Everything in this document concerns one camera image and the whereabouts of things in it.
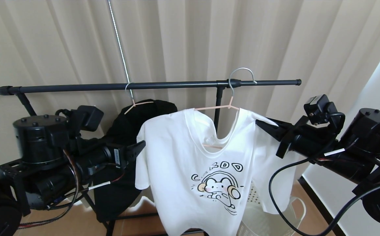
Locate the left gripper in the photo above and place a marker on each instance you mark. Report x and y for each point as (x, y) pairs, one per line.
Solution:
(101, 159)

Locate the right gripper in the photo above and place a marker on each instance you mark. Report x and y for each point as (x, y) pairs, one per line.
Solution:
(304, 139)

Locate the black garment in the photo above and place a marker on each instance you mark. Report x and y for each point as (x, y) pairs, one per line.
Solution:
(118, 183)

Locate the white printed garment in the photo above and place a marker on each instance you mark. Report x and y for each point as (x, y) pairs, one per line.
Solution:
(177, 164)

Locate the pink clothes hanger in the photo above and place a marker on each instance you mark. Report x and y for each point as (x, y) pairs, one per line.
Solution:
(141, 103)
(216, 107)

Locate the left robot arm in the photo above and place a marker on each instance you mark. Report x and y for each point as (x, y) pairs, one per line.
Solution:
(39, 141)

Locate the black clothes rack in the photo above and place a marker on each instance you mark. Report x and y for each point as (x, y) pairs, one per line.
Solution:
(78, 87)

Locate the white laundry basket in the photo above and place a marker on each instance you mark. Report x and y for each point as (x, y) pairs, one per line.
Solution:
(262, 223)

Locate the beige curtain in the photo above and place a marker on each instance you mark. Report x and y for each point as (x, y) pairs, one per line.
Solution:
(209, 39)

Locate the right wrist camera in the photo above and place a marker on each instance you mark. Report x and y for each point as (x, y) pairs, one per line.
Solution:
(321, 108)

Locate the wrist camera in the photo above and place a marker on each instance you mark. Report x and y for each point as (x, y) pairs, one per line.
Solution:
(88, 118)
(321, 108)

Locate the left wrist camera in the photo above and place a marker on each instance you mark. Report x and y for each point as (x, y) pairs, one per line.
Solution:
(88, 118)

